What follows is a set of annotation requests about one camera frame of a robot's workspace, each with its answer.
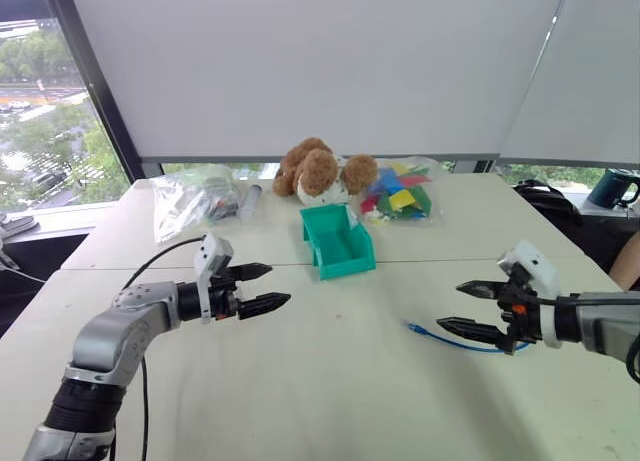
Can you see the dark green mug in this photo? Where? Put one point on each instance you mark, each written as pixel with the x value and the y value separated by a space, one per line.
pixel 612 187

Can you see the brown plush dog toy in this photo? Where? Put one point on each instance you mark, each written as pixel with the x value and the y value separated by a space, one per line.
pixel 320 173

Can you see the clear bag of parts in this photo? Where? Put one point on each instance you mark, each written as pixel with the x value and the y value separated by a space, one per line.
pixel 195 198

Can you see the grey cylindrical tube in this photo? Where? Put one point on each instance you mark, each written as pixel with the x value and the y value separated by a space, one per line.
pixel 249 201

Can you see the bag of colourful pieces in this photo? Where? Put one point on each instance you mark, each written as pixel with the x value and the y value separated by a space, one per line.
pixel 400 193

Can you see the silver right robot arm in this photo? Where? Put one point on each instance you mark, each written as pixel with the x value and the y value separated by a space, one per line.
pixel 597 323

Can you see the black window frame post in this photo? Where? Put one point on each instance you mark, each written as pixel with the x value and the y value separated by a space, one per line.
pixel 92 81

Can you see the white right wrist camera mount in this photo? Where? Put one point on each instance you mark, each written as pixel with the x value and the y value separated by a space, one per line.
pixel 532 276

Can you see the teal plastic bin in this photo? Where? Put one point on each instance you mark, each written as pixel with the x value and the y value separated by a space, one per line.
pixel 337 243

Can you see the white roller blind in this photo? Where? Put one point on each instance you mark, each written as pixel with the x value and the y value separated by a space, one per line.
pixel 310 68
pixel 585 76

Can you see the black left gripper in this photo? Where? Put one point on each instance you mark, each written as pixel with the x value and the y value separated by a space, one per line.
pixel 226 297

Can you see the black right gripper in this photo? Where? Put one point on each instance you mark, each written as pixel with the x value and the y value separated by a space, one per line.
pixel 517 311

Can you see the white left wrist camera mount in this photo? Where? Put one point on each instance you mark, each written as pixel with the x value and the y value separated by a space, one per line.
pixel 211 261

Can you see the black backpack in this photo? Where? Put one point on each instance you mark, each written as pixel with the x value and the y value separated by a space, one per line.
pixel 565 206

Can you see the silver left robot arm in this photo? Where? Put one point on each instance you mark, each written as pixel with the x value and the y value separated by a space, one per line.
pixel 105 333

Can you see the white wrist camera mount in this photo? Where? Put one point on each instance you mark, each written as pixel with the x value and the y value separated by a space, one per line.
pixel 211 261
pixel 532 276

